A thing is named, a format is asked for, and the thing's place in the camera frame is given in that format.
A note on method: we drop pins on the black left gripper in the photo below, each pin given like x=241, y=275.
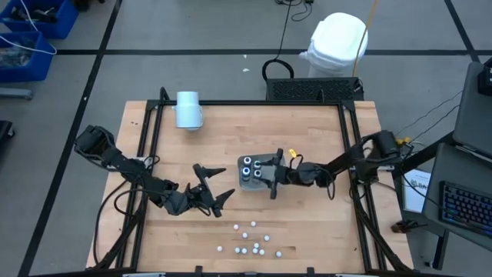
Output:
x=184, y=200

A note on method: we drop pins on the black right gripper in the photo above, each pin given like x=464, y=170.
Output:
x=288, y=175

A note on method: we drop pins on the black-capped food coloring bottle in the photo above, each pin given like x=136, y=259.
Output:
x=258, y=173

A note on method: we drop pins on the purple-capped food coloring bottle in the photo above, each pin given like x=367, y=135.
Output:
x=247, y=159

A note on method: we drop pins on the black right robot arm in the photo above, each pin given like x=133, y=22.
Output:
x=346, y=161

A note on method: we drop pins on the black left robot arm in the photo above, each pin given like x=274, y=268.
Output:
x=127, y=169

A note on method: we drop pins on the black perforated computer case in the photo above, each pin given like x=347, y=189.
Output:
x=311, y=89

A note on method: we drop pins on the black clamp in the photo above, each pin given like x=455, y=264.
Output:
x=403, y=226

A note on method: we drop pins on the white printed paper sheet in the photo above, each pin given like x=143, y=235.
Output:
x=415, y=200

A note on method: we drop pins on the white lidded trash can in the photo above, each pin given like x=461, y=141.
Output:
x=336, y=38

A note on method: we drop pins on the grey keyboard desk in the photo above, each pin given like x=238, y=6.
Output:
x=453, y=169

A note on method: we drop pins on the black backlit keyboard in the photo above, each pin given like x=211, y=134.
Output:
x=465, y=207

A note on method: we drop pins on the grey monitor desk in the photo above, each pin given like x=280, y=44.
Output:
x=473, y=115

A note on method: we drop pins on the blue plastic crate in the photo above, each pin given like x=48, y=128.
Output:
x=57, y=23
x=34, y=69

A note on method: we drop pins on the black floor object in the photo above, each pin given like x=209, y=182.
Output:
x=5, y=132

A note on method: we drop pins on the grey metal bar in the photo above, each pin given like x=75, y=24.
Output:
x=15, y=93

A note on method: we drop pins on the black monitor base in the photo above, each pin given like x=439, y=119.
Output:
x=486, y=81

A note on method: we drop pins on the black aluminium table frame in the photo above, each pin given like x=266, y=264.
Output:
x=246, y=102

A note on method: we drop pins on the black table edge bracket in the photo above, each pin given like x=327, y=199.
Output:
x=198, y=269
x=310, y=270

